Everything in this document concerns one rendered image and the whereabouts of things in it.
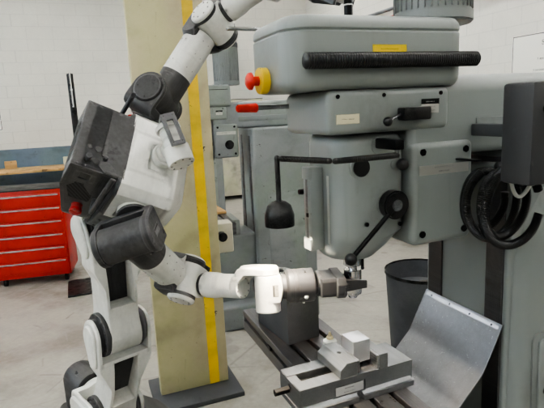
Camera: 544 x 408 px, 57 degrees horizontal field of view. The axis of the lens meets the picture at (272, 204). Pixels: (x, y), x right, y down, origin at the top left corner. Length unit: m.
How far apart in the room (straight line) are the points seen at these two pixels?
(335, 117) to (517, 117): 0.37
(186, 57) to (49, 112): 8.69
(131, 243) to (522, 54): 5.84
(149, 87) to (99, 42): 8.82
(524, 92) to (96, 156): 0.95
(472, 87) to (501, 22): 5.51
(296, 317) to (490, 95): 0.88
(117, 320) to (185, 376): 1.65
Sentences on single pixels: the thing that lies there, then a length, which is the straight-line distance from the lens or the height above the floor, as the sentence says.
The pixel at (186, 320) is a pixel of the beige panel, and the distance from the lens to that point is 3.14.
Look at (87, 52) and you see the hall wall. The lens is 10.20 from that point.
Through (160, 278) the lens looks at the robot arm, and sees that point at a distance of 1.36.
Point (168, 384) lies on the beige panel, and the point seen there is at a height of 0.10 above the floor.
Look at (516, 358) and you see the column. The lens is 1.57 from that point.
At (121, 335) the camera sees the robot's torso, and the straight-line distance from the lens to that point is 1.70.
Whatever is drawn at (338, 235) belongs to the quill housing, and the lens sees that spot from 1.24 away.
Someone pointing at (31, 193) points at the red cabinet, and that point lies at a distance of 5.68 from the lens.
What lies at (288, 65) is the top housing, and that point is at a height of 1.79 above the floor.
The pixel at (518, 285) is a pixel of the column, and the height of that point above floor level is 1.21.
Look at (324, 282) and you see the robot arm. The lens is 1.31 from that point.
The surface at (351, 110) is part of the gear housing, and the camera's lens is 1.16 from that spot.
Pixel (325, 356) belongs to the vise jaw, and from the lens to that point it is 1.43.
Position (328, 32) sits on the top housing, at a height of 1.85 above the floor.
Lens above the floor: 1.70
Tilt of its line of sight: 11 degrees down
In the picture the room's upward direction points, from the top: 3 degrees counter-clockwise
